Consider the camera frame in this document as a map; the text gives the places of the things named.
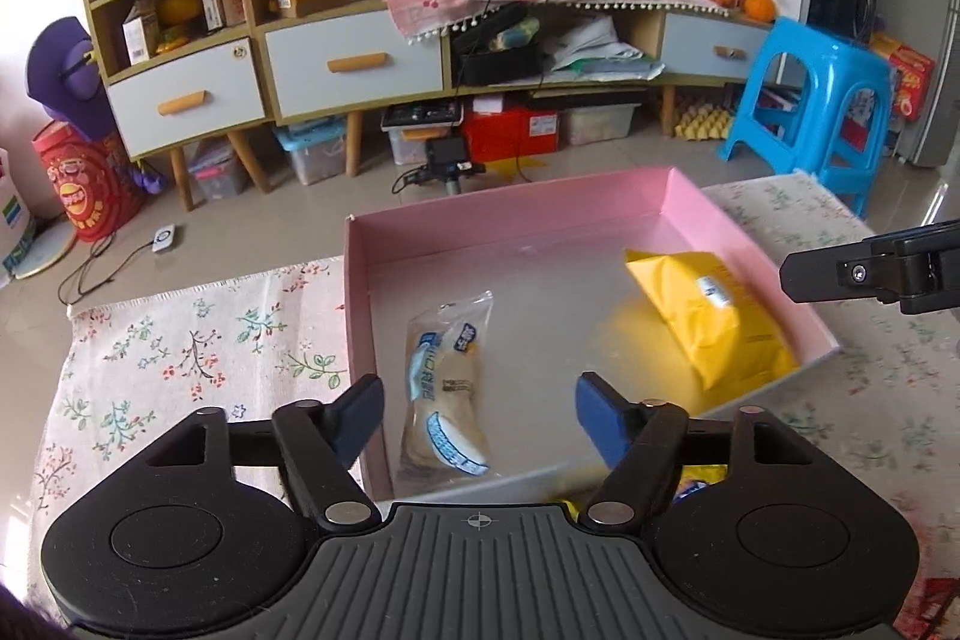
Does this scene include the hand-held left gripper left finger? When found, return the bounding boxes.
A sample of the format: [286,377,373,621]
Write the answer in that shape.
[142,373,386,531]

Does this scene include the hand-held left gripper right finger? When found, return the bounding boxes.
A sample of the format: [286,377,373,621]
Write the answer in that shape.
[575,372,817,529]

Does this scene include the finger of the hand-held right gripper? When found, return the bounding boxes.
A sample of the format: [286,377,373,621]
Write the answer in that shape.
[780,238,960,315]
[862,226,960,252]

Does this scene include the clear bread packet blue label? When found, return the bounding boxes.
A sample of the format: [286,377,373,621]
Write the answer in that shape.
[400,291,500,480]

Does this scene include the plain yellow snack packet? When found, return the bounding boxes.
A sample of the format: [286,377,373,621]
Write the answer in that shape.
[625,248,802,392]

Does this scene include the yellow chip packet blue label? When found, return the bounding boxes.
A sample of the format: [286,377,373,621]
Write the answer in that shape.
[551,460,730,513]

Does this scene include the pink cardboard box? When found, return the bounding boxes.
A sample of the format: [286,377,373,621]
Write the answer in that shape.
[343,166,842,504]

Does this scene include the red yellow snack carton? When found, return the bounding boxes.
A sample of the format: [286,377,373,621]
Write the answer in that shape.
[868,32,936,122]

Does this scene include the floral white cloth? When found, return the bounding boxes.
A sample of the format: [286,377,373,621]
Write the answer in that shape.
[30,169,960,640]

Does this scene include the yellow egg tray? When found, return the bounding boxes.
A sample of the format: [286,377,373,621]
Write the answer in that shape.
[671,103,737,143]

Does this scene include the blue plastic stool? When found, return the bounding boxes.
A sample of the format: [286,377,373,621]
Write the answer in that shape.
[716,16,895,219]

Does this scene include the grey refrigerator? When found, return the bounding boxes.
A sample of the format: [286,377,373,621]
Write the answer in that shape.
[862,0,960,170]

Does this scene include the clear bin blue lid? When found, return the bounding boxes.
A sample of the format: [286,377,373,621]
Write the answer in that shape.
[274,118,351,187]

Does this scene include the small clear bin orange contents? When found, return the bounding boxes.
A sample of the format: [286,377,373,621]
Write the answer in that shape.
[386,125,440,166]

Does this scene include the clear bin white lid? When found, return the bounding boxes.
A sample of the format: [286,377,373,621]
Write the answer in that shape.
[559,103,640,147]

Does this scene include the wooden TV cabinet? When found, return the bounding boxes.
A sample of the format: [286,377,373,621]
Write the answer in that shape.
[255,0,773,176]

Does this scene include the clear bin with papers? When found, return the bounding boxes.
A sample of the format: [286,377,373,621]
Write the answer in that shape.
[184,140,252,202]

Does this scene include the red cardboard box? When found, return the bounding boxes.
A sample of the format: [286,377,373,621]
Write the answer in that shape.
[460,107,561,161]

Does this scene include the white papers pile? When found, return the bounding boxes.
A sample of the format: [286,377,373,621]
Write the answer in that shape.
[544,17,668,83]

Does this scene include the round wooden board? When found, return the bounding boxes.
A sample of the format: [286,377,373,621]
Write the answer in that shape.
[11,218,80,281]

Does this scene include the pale drawer with round sticker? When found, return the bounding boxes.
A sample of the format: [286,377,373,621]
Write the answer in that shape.
[105,38,269,157]

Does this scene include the red patterned bag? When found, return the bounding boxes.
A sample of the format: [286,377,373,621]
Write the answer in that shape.
[31,118,149,245]

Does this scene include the black open case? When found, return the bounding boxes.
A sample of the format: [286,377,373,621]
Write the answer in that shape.
[450,4,548,89]

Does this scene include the white printed shopping bag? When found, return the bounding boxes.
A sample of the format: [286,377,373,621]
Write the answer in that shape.
[0,148,38,279]

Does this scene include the small brown cartons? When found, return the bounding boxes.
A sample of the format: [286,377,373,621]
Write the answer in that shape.
[199,0,248,33]

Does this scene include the small white carton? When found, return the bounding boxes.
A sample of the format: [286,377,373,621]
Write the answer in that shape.
[121,0,162,67]

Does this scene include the purple plush toy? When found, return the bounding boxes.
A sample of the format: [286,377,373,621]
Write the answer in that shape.
[26,17,170,196]

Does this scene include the pale drawer wooden handle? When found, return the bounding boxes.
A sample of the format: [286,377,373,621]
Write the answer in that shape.
[664,13,770,82]
[266,13,445,116]

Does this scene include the thin black floor cable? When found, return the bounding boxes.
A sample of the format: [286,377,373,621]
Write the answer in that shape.
[58,238,155,305]

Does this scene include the black tray white frame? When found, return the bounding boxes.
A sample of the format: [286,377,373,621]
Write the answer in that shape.
[381,101,462,132]

